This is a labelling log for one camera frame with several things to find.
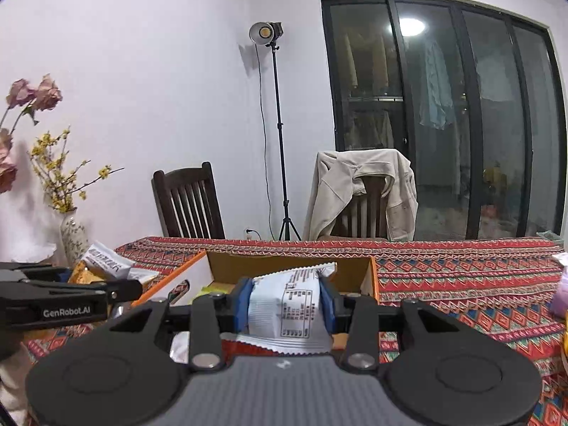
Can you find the floral ceramic vase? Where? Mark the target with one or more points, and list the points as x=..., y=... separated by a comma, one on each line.
x=73, y=235

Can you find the plain white snack packet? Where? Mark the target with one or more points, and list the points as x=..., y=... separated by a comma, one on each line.
x=142, y=276

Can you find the orange cardboard box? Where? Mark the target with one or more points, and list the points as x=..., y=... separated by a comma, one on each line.
x=266, y=270

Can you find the white packet bold black print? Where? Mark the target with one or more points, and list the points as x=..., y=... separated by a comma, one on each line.
x=106, y=262

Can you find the studio light on stand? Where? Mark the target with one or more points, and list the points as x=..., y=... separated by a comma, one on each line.
x=266, y=33

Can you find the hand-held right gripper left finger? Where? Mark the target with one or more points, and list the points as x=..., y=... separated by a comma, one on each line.
x=244, y=304

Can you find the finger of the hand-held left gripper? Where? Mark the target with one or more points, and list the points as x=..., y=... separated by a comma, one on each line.
x=124, y=290
x=35, y=273

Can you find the red patterned tablecloth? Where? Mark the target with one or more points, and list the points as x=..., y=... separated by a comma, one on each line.
x=443, y=284

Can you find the black framed glass door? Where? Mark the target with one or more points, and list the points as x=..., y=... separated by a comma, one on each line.
x=501, y=120

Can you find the beige jacket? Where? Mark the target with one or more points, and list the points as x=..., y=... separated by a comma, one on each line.
x=328, y=186

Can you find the white snack packet black print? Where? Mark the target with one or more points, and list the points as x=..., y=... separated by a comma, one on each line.
x=284, y=306

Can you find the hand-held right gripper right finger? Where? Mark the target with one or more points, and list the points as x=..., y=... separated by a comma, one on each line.
x=327, y=306

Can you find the wooden chair under jacket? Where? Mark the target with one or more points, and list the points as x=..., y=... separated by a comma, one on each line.
x=364, y=213

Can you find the yellow flower branches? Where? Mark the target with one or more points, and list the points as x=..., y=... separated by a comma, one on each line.
x=57, y=177

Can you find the pink artificial roses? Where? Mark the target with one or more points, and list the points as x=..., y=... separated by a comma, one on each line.
x=46, y=93

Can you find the green snack packet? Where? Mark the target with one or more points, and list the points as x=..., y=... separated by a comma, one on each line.
x=211, y=290

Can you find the light blue hanging shirt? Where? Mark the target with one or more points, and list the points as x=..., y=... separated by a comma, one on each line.
x=435, y=84

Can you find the white wall socket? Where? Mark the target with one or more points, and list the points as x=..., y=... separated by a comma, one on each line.
x=249, y=233

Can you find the purple tissue pack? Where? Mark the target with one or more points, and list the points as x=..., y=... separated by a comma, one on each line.
x=561, y=293

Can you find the dark wooden chair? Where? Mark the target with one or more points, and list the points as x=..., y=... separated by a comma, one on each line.
x=182, y=177

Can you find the orange yellow snack packet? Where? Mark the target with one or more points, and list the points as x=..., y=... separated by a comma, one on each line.
x=84, y=275

